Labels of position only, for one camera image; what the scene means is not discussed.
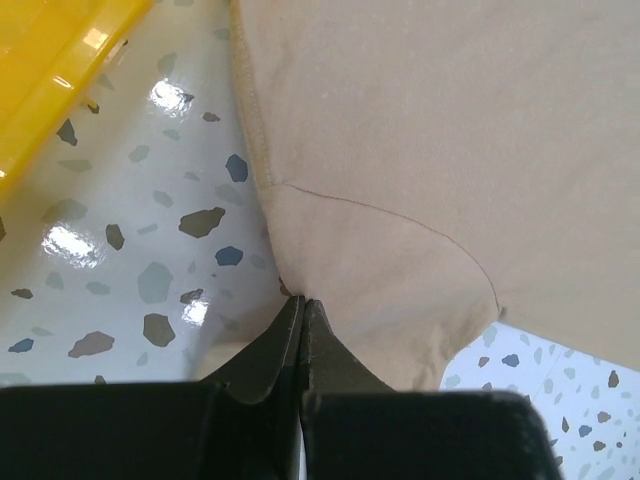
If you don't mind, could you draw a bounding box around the yellow plastic tray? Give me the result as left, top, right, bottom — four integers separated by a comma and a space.
1, 0, 153, 195

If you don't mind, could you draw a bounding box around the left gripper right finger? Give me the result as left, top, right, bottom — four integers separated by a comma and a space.
299, 300, 392, 479

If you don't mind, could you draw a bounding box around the beige t shirt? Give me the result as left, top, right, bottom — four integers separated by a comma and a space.
230, 1, 639, 390

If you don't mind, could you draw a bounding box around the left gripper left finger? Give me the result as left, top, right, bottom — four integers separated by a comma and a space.
204, 296, 305, 479

